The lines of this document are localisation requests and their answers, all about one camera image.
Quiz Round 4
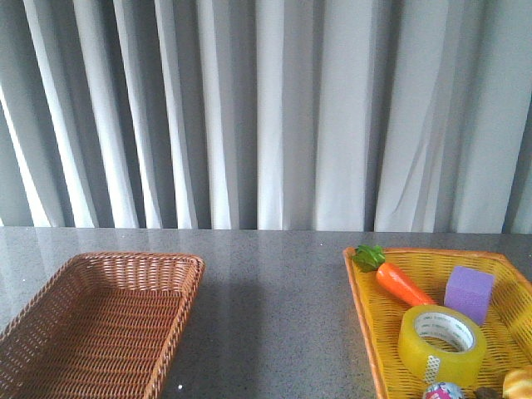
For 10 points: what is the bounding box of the yellow tape roll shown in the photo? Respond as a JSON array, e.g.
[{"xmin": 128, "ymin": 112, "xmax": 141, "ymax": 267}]
[{"xmin": 397, "ymin": 305, "xmax": 487, "ymax": 387}]

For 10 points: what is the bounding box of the grey pleated curtain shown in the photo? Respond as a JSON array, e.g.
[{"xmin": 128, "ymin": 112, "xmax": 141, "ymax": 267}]
[{"xmin": 1, "ymin": 1, "xmax": 531, "ymax": 234}]

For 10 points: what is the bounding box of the orange toy carrot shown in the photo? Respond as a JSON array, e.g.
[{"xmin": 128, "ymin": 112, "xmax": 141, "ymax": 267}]
[{"xmin": 351, "ymin": 245, "xmax": 436, "ymax": 307}]

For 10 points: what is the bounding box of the brown wicker basket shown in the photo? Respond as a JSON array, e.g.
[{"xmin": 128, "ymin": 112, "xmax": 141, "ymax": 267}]
[{"xmin": 1, "ymin": 252, "xmax": 205, "ymax": 398}]

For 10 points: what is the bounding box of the purple foam cube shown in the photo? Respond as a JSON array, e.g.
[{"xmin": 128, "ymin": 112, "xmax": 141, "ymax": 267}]
[{"xmin": 444, "ymin": 265, "xmax": 495, "ymax": 325}]

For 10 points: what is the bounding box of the colourful patterned ball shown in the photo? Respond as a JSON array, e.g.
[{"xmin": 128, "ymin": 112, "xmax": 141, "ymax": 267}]
[{"xmin": 422, "ymin": 382, "xmax": 466, "ymax": 399}]

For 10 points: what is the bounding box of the yellow wicker basket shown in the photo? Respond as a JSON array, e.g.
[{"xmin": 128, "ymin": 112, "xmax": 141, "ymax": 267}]
[{"xmin": 343, "ymin": 247, "xmax": 531, "ymax": 398}]

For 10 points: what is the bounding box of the dark brown small object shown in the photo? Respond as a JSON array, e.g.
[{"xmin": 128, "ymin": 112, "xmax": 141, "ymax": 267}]
[{"xmin": 474, "ymin": 387, "xmax": 502, "ymax": 399}]

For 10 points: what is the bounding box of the golden toy bread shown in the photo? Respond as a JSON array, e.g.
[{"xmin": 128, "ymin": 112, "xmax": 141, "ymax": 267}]
[{"xmin": 502, "ymin": 365, "xmax": 532, "ymax": 399}]

